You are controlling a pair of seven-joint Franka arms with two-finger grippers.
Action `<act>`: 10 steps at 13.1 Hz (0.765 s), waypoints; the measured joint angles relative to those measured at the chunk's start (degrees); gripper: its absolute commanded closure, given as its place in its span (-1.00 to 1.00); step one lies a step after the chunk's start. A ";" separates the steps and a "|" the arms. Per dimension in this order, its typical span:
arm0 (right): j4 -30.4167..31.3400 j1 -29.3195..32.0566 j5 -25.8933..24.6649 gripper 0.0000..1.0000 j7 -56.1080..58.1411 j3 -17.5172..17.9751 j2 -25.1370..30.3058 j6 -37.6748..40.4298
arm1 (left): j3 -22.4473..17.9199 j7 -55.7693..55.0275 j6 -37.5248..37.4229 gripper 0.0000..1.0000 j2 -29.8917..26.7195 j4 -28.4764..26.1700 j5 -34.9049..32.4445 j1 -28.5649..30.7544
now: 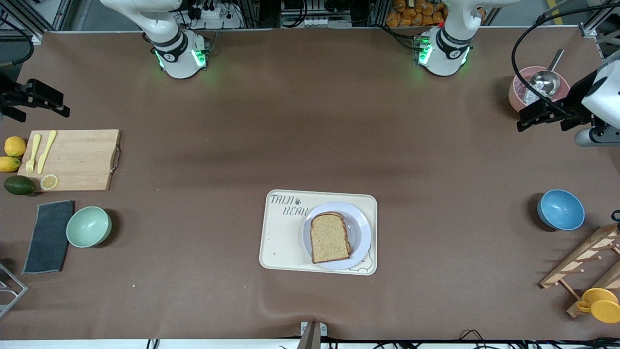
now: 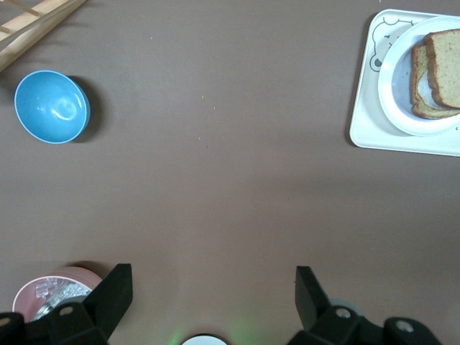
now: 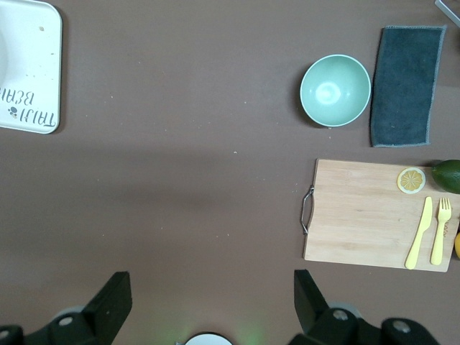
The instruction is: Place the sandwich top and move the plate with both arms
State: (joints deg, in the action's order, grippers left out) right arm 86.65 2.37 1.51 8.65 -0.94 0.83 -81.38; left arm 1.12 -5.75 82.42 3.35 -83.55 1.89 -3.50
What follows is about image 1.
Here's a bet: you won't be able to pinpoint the pale lilac round plate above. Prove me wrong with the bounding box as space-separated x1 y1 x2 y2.
302 201 372 271

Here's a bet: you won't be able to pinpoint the plain brown bread slice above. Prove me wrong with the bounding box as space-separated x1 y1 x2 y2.
310 212 350 265

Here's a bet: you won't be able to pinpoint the cream bear print tray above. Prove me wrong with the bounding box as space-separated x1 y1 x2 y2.
259 189 378 276

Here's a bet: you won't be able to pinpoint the pink bowl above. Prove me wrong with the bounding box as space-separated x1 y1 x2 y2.
508 66 571 113

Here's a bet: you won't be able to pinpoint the clear ice cubes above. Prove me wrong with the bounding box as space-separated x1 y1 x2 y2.
514 78 541 105

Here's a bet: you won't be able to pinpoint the round yellow lemon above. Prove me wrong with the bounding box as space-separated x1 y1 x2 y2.
4 136 27 158

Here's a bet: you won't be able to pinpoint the metal scoop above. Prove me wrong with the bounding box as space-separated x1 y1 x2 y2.
528 48 565 98

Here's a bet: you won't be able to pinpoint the yellow plastic fork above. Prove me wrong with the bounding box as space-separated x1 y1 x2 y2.
26 134 42 175

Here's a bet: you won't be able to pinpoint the yellow plastic knife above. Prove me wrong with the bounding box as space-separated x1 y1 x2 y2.
37 130 58 175

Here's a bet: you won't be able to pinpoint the wooden cutting board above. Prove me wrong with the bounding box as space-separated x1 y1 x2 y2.
17 129 123 192

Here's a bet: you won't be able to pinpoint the green avocado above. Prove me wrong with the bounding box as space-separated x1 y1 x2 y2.
4 175 37 196

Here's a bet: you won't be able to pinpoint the blue bowl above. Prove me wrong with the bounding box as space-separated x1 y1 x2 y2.
537 189 586 231

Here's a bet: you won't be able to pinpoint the dark grey cloth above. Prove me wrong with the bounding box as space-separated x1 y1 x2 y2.
22 200 75 275

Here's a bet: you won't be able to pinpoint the wooden rack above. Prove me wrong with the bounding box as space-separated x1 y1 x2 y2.
539 223 620 319

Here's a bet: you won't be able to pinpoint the mint green bowl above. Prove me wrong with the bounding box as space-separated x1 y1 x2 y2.
66 206 112 249

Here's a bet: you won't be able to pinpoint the orange pastries pile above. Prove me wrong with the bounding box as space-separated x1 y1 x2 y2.
386 0 449 28

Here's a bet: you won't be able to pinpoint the yellow cup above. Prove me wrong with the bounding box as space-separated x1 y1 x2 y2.
576 288 620 324

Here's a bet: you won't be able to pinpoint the white power strip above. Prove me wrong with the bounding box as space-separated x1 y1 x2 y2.
186 4 243 30

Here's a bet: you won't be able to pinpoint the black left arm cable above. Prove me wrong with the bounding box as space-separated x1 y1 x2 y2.
511 2 620 119

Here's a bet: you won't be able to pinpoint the aluminium frame post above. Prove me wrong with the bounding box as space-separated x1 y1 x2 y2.
0 0 73 45
579 0 620 39

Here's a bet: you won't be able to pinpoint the metal wire basket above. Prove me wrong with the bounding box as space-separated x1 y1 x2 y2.
0 262 29 319

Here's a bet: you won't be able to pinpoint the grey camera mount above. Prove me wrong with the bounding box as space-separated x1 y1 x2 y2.
296 321 328 349

